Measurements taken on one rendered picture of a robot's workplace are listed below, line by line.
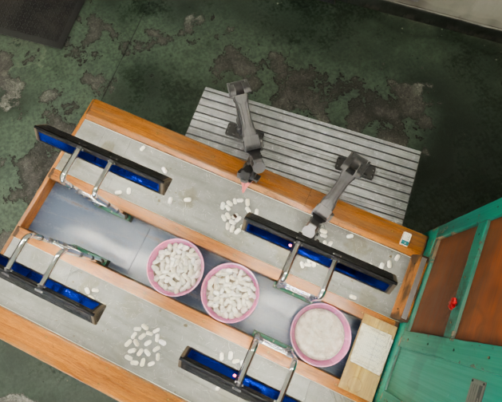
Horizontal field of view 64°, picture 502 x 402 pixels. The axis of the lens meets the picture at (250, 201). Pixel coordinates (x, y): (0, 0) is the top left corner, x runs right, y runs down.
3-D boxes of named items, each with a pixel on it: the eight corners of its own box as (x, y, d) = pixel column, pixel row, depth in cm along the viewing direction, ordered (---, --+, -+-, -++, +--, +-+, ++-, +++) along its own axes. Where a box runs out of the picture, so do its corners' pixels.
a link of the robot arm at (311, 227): (314, 242, 170) (329, 222, 164) (297, 231, 171) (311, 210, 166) (321, 232, 180) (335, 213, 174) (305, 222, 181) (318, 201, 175)
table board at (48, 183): (104, 112, 227) (92, 98, 212) (107, 114, 227) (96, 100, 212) (-16, 316, 200) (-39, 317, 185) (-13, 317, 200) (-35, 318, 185)
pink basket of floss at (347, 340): (281, 313, 187) (282, 314, 178) (334, 295, 189) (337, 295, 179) (300, 372, 180) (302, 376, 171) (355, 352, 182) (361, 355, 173)
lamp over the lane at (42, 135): (47, 124, 175) (38, 117, 168) (172, 179, 167) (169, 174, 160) (37, 140, 174) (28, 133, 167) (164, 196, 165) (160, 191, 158)
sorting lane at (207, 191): (86, 120, 211) (84, 118, 209) (417, 261, 187) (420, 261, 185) (57, 169, 204) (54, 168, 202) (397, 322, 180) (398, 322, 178)
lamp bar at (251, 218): (248, 212, 163) (248, 207, 156) (395, 275, 154) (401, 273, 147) (240, 230, 161) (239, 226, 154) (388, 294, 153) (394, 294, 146)
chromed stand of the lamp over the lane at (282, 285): (287, 250, 195) (294, 234, 152) (326, 267, 192) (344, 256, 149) (272, 286, 190) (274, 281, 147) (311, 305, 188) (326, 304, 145)
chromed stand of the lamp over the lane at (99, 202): (115, 175, 207) (76, 139, 164) (148, 189, 205) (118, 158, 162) (96, 206, 203) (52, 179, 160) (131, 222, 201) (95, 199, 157)
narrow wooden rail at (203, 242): (63, 174, 210) (52, 167, 200) (392, 321, 187) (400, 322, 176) (57, 183, 209) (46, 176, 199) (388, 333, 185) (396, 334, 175)
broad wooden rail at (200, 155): (107, 114, 227) (94, 97, 209) (415, 242, 203) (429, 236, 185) (96, 132, 224) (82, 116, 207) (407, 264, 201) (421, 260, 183)
